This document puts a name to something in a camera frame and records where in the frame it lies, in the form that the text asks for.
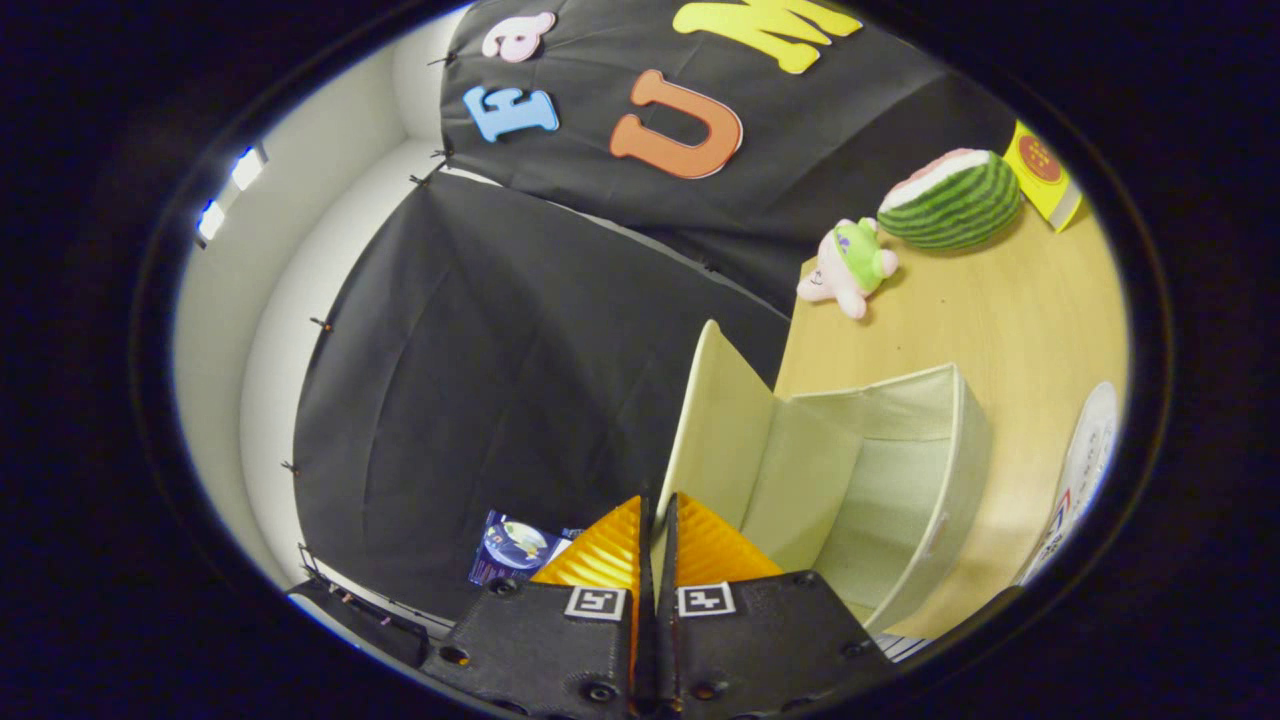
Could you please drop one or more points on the blue printed box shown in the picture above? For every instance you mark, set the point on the blue printed box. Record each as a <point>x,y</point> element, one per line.
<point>510,545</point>

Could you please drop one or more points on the watermelon slice plush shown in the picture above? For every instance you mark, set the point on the watermelon slice plush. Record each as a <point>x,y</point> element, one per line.
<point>955,205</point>

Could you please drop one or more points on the white canvas shoe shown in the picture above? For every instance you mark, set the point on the white canvas shoe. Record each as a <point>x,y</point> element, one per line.
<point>1085,470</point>

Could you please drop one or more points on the yellow book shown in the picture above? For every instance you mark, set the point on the yellow book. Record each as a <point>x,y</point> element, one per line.
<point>1040,170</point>

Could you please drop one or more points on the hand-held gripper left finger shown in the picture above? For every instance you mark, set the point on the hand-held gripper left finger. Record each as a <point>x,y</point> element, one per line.
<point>545,640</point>

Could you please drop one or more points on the pale green fabric storage box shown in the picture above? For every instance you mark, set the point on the pale green fabric storage box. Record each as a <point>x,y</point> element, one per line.
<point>900,480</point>

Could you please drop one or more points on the pink and green plush toy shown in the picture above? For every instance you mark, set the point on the pink and green plush toy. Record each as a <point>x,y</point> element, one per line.
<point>850,265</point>

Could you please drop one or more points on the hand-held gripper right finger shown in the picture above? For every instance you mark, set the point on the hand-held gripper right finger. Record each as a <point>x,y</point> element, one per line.
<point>760,640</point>

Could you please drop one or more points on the black backdrop cloth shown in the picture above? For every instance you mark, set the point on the black backdrop cloth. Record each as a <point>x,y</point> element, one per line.
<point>520,350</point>

